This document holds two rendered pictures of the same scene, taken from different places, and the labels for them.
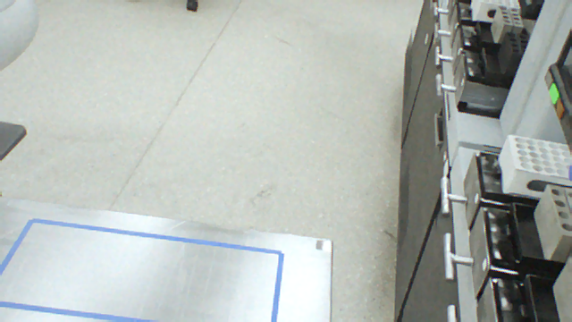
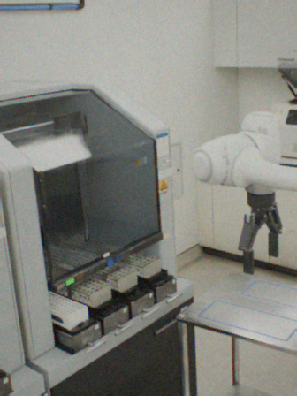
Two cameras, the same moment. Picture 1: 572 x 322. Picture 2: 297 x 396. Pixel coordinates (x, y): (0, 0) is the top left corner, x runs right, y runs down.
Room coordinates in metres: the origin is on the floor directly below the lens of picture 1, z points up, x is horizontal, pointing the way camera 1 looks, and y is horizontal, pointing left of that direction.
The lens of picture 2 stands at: (2.13, 0.93, 1.84)
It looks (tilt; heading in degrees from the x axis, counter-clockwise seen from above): 17 degrees down; 216
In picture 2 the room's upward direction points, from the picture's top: 4 degrees counter-clockwise
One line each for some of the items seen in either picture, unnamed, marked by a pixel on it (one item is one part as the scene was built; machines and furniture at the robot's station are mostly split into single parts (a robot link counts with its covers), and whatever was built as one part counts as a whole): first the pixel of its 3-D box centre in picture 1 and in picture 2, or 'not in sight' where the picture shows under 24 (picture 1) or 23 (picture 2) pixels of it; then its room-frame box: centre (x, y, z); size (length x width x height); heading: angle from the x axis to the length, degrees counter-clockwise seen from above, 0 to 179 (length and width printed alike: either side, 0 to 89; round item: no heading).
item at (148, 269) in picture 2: not in sight; (150, 268); (0.37, -0.37, 0.85); 0.12 x 0.02 x 0.06; 173
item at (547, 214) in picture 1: (553, 224); (99, 296); (0.68, -0.40, 0.85); 0.12 x 0.02 x 0.06; 175
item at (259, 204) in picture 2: not in sight; (261, 207); (0.80, 0.34, 1.36); 0.08 x 0.07 x 0.09; 174
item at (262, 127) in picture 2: not in sight; (257, 141); (0.82, 0.33, 1.54); 0.13 x 0.11 x 0.16; 168
